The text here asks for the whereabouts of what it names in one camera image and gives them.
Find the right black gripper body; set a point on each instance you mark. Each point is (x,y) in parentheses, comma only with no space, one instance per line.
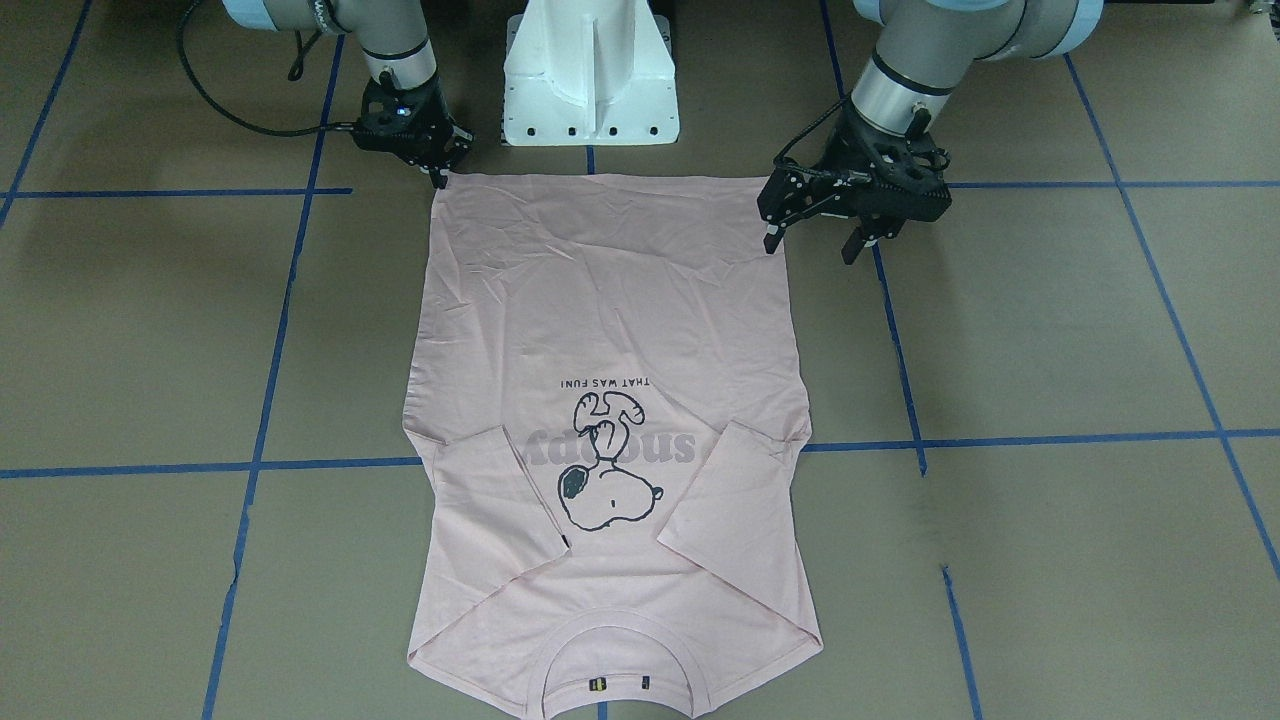
(437,150)

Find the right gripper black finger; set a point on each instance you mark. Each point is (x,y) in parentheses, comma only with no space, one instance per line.
(439,176)

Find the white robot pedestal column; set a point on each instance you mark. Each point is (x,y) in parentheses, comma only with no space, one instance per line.
(589,73)

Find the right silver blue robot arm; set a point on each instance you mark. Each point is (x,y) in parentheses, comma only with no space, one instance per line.
(393,36)

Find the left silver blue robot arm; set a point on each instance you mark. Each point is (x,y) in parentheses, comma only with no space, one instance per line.
(925,49)

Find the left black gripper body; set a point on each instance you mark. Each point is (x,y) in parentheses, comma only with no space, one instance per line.
(838,150)

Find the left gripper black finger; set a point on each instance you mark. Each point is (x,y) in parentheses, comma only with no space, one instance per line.
(774,234)
(860,238)

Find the pink snoopy t-shirt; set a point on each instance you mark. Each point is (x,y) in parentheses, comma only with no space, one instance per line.
(606,397)

